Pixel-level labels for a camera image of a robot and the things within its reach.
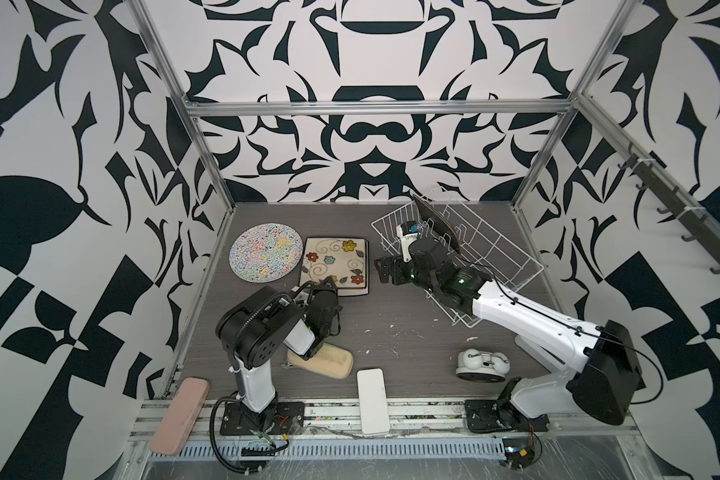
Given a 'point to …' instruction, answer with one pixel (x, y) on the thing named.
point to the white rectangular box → (374, 415)
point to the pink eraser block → (180, 417)
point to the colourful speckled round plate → (266, 253)
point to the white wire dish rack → (482, 245)
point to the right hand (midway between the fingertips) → (389, 257)
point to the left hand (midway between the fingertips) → (337, 270)
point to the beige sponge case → (327, 360)
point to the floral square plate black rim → (344, 258)
